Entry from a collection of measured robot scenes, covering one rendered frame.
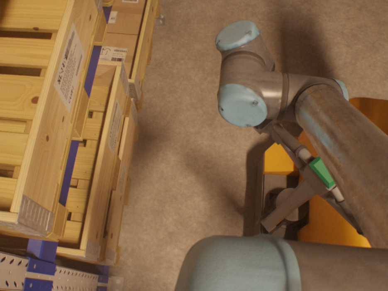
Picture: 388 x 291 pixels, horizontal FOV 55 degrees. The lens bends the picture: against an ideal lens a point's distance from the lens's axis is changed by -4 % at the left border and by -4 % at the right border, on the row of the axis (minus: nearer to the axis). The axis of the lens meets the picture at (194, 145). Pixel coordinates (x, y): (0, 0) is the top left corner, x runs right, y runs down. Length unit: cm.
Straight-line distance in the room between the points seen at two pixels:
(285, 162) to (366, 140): 171
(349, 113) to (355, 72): 249
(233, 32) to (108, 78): 106
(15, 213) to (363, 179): 72
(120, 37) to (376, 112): 145
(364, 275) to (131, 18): 230
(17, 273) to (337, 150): 88
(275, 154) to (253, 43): 145
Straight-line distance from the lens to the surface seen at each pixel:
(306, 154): 106
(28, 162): 93
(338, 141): 48
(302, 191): 136
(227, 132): 255
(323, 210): 180
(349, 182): 42
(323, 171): 101
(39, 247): 124
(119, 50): 229
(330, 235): 173
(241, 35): 77
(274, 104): 70
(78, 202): 167
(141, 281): 234
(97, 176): 147
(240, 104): 68
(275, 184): 217
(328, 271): 19
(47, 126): 100
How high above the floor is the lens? 233
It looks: 69 degrees down
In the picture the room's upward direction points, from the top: 2 degrees clockwise
